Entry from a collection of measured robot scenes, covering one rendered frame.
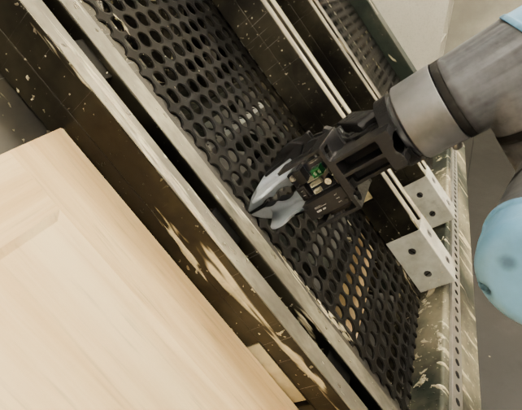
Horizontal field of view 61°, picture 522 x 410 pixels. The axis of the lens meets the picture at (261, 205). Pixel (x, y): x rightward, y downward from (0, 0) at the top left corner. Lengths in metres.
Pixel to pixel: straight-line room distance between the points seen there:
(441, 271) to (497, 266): 0.61
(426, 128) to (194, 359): 0.28
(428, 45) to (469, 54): 3.54
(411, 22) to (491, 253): 3.69
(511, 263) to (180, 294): 0.26
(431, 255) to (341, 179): 0.48
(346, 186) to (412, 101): 0.09
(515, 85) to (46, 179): 0.37
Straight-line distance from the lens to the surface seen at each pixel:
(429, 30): 3.92
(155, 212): 0.40
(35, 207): 0.37
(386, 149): 0.40
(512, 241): 0.27
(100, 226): 0.39
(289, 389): 0.48
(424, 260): 0.88
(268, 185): 0.50
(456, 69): 0.40
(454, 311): 0.89
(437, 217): 1.10
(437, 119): 0.40
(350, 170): 0.41
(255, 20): 0.78
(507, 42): 0.40
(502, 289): 0.29
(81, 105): 0.40
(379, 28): 1.69
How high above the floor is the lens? 1.46
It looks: 30 degrees down
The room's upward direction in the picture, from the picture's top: straight up
